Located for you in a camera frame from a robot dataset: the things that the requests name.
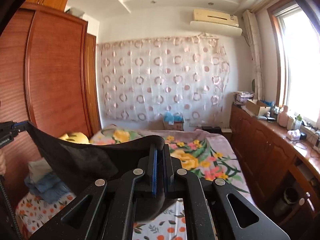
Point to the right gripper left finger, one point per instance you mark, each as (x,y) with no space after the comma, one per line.
(152,170)

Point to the dark blue folded jeans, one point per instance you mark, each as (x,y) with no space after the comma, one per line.
(54,193)

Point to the tied beige window curtain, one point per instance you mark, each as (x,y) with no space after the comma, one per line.
(254,39)

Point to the sheer circle pattern curtain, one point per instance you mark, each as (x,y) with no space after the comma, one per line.
(143,80)

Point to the stack of books and papers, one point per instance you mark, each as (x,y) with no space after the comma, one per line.
(241,97)

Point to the yellow Pikachu plush toy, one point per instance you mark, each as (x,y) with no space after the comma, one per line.
(75,137)

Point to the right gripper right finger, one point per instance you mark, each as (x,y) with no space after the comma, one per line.
(167,168)

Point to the light blue folded jeans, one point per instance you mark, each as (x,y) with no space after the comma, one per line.
(44,184)

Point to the window with wooden frame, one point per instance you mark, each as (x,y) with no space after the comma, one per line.
(297,49)

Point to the white wall air conditioner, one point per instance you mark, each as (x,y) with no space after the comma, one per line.
(215,22)

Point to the white plastic jug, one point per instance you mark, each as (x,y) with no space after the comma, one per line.
(283,117)

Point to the open cardboard box on cabinet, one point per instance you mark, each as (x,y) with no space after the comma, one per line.
(257,107)

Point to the person's left hand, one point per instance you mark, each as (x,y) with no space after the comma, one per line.
(2,163)

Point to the wooden sideboard cabinet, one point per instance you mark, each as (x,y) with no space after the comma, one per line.
(282,175)

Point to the cardboard box with blue items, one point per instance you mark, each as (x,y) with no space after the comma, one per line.
(173,122)

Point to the wooden slatted wardrobe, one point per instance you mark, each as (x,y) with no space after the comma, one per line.
(48,71)

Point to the black pants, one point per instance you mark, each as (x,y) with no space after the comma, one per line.
(79,165)

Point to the floral pink blanket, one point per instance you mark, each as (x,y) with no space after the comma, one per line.
(206,154)

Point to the olive green folded pants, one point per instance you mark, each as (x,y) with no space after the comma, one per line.
(38,169)

